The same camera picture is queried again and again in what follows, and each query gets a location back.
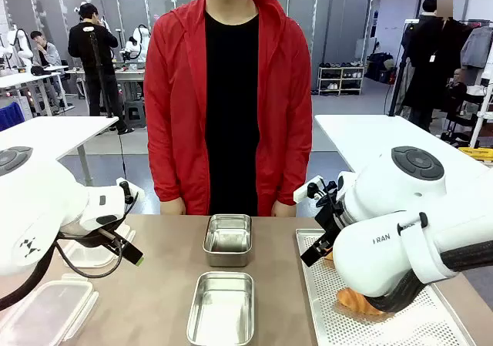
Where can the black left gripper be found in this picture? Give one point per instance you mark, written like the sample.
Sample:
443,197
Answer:
92,240

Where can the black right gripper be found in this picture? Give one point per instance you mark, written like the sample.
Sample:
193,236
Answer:
331,215

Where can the golden croissant bread roll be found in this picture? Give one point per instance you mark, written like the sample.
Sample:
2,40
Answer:
329,256
352,301

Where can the clear plastic clip lid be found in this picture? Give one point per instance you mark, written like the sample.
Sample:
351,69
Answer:
46,311

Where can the person's red sleeved left forearm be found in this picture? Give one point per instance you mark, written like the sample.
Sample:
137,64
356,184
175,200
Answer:
294,168

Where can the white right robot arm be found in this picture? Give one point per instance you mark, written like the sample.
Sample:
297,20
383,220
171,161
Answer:
385,261

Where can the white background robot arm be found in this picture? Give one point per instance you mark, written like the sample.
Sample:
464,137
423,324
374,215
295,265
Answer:
136,41
17,45

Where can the person's red sleeved right forearm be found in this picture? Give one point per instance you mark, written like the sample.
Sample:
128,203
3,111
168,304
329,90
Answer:
165,168

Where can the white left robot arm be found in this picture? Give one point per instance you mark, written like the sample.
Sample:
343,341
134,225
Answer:
38,195

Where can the clear plastic container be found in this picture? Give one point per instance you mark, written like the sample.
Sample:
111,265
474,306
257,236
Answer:
89,260

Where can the stainless steel rectangular container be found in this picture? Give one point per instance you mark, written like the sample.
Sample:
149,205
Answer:
227,242
221,311

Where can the person's left hand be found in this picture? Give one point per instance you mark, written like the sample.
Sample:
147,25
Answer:
284,209

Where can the person's right hand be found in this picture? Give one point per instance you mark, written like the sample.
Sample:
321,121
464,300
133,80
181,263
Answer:
172,207

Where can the white perforated baking tray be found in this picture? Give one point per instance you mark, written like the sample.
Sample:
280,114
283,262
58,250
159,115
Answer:
346,330

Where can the large white table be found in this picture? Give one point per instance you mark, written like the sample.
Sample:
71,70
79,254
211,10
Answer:
377,138

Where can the white table with grey leg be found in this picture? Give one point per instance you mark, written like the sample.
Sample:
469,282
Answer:
50,134

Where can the black stool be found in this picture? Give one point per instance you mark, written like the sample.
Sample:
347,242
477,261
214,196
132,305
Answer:
135,113

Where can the person in red jacket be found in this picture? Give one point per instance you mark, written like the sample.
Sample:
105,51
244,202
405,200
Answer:
177,103

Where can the black shirt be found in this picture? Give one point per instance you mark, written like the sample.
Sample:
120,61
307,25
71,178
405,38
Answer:
231,111

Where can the blue cloth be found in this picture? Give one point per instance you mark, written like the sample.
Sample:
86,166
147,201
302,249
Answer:
11,115

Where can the white shoe rack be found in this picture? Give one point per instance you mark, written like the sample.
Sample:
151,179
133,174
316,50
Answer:
341,80

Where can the standing man in black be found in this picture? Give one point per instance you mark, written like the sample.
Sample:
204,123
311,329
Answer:
96,61

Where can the yellow tool case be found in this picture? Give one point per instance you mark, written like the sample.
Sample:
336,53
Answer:
477,155

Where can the white background desk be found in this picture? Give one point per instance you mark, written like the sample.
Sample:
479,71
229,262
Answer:
27,78

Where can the black bag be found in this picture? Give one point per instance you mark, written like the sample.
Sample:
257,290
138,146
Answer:
379,68

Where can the black pole stand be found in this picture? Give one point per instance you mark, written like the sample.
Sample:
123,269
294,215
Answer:
398,76

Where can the seated man in grey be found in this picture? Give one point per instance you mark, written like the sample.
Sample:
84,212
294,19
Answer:
48,55

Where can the person in long black coat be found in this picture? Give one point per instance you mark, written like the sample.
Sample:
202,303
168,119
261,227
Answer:
431,64

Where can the hanging grey jacket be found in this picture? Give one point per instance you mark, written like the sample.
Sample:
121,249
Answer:
477,47

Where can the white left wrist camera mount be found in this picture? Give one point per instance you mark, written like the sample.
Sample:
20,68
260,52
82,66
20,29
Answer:
133,188

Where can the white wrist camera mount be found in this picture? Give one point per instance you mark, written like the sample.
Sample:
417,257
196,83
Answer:
304,192
133,188

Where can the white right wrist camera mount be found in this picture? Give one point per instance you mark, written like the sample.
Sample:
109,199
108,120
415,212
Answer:
304,192

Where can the black camera tripod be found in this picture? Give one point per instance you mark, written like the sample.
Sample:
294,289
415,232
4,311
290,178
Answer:
104,91

